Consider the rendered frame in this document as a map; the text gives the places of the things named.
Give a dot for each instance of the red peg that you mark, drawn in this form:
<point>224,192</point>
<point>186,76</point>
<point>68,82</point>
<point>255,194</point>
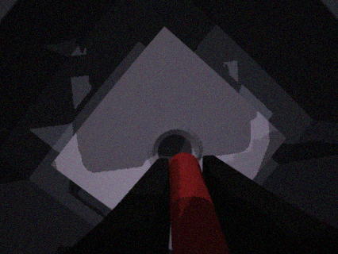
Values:
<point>195,227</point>

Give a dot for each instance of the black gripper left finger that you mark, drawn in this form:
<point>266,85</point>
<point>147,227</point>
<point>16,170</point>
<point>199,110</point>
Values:
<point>139,224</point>

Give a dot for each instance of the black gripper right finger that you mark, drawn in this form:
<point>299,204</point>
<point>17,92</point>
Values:
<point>255,221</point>

